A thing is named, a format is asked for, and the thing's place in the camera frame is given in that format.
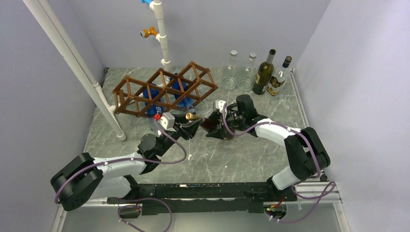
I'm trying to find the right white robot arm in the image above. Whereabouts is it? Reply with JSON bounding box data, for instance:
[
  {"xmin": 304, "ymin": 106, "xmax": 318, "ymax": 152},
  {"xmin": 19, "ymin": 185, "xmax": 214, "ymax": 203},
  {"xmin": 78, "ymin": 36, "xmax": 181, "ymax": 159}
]
[{"xmin": 207, "ymin": 94, "xmax": 331, "ymax": 201}]

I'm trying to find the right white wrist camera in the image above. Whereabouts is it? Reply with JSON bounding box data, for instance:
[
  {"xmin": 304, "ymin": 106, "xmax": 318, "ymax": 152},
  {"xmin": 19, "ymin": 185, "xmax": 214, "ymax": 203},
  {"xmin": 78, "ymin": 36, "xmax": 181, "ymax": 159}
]
[{"xmin": 213, "ymin": 100, "xmax": 226, "ymax": 114}]

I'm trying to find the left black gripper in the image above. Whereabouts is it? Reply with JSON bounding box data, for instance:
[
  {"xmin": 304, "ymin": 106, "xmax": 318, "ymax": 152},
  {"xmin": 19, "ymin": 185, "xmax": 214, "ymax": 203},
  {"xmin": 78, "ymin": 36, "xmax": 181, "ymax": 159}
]
[{"xmin": 156, "ymin": 112, "xmax": 203, "ymax": 157}]

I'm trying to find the orange pipe fitting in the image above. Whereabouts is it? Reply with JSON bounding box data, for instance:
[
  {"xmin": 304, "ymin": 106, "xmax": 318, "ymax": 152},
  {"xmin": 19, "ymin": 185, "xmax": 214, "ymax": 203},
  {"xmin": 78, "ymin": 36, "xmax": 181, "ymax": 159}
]
[{"xmin": 140, "ymin": 27, "xmax": 158, "ymax": 39}]

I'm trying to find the olive green bottle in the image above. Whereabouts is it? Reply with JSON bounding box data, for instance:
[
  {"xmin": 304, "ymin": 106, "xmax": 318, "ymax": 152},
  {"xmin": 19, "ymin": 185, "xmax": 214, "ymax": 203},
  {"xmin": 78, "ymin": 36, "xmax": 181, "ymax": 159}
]
[{"xmin": 252, "ymin": 49, "xmax": 276, "ymax": 95}]

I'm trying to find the brown wooden wine rack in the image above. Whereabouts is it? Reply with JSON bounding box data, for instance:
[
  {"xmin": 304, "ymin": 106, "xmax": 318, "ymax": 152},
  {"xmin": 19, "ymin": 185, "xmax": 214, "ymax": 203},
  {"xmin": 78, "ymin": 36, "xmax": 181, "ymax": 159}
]
[{"xmin": 112, "ymin": 61, "xmax": 218, "ymax": 117}]

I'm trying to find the white pvc pipe stand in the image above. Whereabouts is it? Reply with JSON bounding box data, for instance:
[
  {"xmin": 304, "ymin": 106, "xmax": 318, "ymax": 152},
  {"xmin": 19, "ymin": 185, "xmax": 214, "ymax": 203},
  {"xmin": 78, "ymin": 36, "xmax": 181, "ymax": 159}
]
[{"xmin": 141, "ymin": 0, "xmax": 172, "ymax": 71}]

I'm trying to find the clear glass bottle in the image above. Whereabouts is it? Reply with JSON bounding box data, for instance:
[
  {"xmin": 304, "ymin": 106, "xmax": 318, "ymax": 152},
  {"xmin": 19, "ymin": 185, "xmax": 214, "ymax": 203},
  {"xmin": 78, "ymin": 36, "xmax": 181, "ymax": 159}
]
[
  {"xmin": 221, "ymin": 50, "xmax": 237, "ymax": 90},
  {"xmin": 237, "ymin": 52, "xmax": 257, "ymax": 91}
]

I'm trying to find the dark bottle gold foil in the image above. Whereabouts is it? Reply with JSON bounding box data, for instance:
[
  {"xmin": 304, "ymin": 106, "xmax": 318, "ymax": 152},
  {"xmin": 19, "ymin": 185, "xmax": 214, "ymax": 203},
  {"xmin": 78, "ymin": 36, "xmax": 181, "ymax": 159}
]
[{"xmin": 185, "ymin": 113, "xmax": 234, "ymax": 140}]

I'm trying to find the clear bottle black cap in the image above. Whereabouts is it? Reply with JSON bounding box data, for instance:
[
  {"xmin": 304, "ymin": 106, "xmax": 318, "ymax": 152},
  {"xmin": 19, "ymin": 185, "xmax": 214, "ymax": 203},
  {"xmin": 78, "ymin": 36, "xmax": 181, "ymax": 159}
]
[{"xmin": 266, "ymin": 56, "xmax": 292, "ymax": 97}]

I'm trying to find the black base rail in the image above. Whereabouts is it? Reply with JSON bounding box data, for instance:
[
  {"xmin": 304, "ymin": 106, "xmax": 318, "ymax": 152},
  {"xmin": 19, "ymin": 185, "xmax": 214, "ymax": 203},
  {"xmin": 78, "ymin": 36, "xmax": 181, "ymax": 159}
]
[{"xmin": 107, "ymin": 182, "xmax": 297, "ymax": 216}]

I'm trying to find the blue labelled clear bottle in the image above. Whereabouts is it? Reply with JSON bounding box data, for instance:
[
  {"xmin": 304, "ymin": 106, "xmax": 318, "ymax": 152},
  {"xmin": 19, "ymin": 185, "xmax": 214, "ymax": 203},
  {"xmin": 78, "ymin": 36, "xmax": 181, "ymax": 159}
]
[{"xmin": 142, "ymin": 84, "xmax": 167, "ymax": 127}]

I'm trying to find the white diagonal pole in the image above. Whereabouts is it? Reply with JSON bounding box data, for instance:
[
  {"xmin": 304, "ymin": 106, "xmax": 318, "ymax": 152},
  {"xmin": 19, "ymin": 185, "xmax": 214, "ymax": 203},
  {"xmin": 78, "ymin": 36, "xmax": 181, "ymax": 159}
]
[{"xmin": 24, "ymin": 0, "xmax": 127, "ymax": 141}]

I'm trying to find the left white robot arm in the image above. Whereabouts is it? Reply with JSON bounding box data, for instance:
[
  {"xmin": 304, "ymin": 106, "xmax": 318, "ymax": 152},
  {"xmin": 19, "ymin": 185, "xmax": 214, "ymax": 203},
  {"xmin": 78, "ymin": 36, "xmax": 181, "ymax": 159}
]
[{"xmin": 50, "ymin": 113, "xmax": 203, "ymax": 211}]

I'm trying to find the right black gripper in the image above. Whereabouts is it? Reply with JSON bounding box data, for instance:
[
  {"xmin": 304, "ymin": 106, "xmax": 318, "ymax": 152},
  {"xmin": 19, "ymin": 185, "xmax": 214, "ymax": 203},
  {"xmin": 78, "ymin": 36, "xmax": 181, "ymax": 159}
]
[{"xmin": 205, "ymin": 112, "xmax": 245, "ymax": 140}]

